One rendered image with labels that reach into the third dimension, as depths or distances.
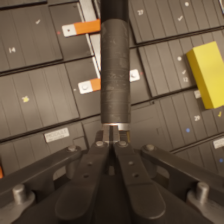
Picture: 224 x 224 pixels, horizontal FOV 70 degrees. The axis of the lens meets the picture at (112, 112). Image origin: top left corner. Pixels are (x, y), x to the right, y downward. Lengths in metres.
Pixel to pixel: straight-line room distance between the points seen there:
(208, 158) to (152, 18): 0.40
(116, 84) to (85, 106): 0.18
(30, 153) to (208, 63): 0.48
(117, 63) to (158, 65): 0.23
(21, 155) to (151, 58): 0.38
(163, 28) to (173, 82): 0.15
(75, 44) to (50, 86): 0.12
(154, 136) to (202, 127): 0.14
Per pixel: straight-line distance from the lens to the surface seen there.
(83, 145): 0.36
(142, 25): 0.48
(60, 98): 0.39
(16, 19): 0.47
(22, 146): 0.41
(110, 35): 0.25
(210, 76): 0.48
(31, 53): 0.43
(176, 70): 0.47
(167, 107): 0.44
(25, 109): 0.40
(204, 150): 0.50
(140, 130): 0.40
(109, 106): 0.22
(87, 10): 0.49
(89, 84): 0.39
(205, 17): 0.58
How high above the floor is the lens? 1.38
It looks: 80 degrees down
